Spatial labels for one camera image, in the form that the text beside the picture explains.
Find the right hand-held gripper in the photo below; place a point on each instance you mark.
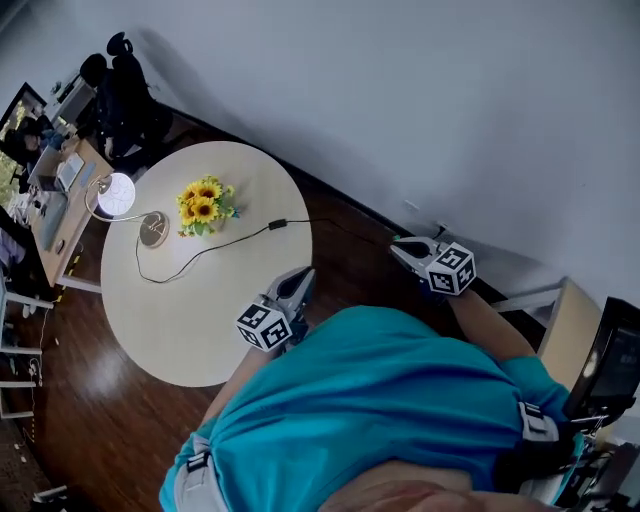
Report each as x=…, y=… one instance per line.
x=450, y=270

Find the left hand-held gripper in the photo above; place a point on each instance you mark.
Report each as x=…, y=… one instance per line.
x=260, y=327

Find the white desk lamp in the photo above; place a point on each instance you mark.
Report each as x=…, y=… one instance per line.
x=116, y=195

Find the person's left forearm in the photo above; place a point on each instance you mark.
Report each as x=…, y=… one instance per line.
x=235, y=385

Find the person's right forearm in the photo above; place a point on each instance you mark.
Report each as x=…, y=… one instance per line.
x=492, y=325

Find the round beige table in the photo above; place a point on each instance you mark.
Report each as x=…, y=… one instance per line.
x=200, y=320

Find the sunflower bouquet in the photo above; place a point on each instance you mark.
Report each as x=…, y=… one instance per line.
x=202, y=205

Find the person's teal shirt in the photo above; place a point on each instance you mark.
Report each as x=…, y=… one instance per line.
x=370, y=400

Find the wooden desk white legs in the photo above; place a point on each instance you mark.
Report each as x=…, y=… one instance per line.
x=572, y=330
x=77, y=210

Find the black touchscreen monitor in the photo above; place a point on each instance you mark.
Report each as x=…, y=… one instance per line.
x=617, y=360

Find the yellow black floor tape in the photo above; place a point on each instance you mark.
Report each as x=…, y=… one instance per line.
x=70, y=267

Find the black monitor stand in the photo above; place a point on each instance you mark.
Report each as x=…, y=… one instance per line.
x=582, y=425

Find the blue phone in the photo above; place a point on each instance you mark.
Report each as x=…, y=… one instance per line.
x=87, y=171

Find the person's face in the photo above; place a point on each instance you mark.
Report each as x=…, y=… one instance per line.
x=425, y=495

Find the grey closed laptop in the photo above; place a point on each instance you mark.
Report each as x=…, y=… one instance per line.
x=54, y=222

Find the open silver laptop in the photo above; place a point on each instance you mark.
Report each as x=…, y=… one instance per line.
x=50, y=170

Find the white metal shelf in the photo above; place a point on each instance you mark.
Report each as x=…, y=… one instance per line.
x=15, y=345

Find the black office chair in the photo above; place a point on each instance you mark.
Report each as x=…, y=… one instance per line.
x=120, y=45

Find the black framed window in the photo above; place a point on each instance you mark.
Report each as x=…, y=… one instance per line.
x=22, y=115

